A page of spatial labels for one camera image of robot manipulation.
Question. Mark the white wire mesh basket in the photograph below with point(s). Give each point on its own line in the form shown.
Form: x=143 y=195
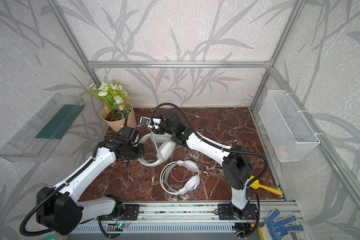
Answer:
x=291 y=135

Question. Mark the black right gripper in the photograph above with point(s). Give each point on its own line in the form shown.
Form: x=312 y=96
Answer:
x=161 y=124

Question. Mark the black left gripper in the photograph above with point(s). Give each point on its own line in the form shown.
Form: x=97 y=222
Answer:
x=131 y=150

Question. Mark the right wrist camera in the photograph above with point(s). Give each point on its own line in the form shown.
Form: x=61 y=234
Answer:
x=147 y=122

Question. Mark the clear plastic wall shelf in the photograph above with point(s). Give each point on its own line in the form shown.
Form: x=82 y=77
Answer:
x=36 y=140

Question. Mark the artificial green white plant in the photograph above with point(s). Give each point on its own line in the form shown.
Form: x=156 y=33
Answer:
x=114 y=97

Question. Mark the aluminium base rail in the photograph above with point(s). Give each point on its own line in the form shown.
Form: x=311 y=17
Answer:
x=192 y=217

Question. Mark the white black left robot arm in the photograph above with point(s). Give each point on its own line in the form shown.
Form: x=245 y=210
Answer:
x=59 y=208

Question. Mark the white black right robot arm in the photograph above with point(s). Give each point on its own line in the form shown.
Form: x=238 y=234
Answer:
x=186 y=122

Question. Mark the peach flower pot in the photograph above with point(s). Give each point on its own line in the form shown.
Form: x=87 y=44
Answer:
x=118 y=125

